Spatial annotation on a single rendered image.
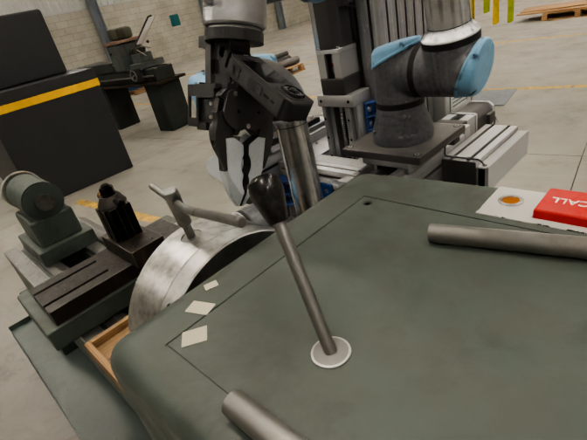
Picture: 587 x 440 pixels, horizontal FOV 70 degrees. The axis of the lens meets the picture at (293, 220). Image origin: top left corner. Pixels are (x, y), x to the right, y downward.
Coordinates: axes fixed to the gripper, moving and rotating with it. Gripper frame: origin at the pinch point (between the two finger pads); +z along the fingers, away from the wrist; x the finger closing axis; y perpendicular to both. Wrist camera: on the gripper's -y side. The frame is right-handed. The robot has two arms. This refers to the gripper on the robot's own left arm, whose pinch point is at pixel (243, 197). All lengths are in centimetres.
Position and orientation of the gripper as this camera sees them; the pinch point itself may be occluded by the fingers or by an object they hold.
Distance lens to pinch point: 54.5
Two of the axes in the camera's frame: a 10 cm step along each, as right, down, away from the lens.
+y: -7.1, -2.0, 6.8
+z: -0.4, 9.7, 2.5
